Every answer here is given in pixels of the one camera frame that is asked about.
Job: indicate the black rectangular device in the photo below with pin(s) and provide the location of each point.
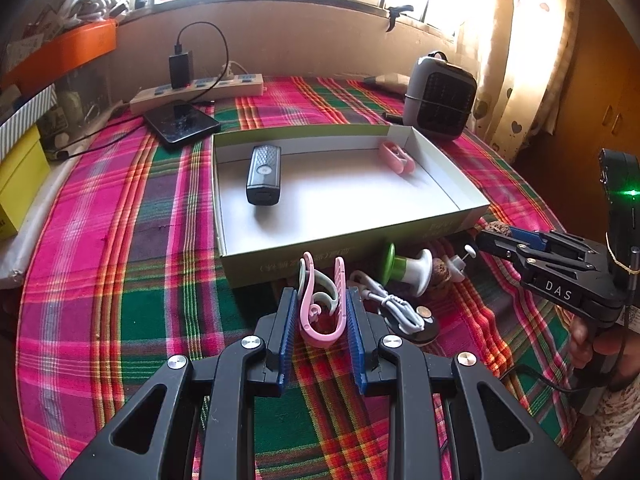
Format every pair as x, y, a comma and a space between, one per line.
263, 175

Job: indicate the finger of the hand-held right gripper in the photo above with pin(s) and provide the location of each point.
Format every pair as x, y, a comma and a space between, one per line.
530, 238
500, 246

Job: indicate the wooden cabinet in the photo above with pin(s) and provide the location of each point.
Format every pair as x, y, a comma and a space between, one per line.
590, 125

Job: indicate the yellow box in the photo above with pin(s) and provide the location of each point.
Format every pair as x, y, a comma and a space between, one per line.
20, 185

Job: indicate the black window hook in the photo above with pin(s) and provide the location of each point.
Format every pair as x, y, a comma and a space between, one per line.
400, 12

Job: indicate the person's right forearm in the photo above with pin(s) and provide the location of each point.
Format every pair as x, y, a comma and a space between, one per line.
615, 435

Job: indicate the striped box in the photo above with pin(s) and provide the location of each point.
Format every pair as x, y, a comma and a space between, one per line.
25, 110

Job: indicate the person's right hand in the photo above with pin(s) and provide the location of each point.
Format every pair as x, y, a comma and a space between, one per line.
580, 346

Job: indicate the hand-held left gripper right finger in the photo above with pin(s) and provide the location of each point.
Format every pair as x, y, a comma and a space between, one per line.
357, 340

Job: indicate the round white disc case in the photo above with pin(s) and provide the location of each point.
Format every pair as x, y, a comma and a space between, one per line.
425, 327

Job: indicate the white plug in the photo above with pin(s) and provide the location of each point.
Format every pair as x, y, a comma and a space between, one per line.
228, 72

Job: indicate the clear plastic container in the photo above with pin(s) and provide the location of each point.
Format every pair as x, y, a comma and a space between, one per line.
82, 95

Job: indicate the grey portable heater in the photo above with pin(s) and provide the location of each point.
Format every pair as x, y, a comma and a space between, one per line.
440, 97

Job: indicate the pink hair clip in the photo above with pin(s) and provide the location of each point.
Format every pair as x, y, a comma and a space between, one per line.
397, 157
320, 305

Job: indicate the white knob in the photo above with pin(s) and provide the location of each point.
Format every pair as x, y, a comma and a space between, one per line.
461, 261

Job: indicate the beige tapered object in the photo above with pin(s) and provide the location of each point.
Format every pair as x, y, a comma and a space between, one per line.
387, 82

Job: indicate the brown walnut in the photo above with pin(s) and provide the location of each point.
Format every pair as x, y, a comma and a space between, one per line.
441, 265
500, 229

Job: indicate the plaid tablecloth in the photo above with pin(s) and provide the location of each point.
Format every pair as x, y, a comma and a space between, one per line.
125, 260

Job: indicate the black smartphone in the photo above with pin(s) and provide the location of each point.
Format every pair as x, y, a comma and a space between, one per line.
182, 124

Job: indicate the black charger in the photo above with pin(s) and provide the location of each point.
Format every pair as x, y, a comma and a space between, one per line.
181, 67

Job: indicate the heart print curtain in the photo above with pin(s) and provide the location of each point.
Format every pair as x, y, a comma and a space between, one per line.
530, 60

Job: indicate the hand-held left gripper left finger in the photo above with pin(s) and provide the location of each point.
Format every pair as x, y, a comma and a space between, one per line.
286, 330

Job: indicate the white power strip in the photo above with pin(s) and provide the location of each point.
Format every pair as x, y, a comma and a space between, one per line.
200, 91

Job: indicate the shallow cardboard box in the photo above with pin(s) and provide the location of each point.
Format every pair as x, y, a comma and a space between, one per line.
350, 195

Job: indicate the orange box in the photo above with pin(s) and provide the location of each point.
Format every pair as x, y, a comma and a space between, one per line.
65, 52

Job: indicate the green and white spool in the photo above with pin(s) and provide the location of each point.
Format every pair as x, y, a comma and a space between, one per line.
407, 270

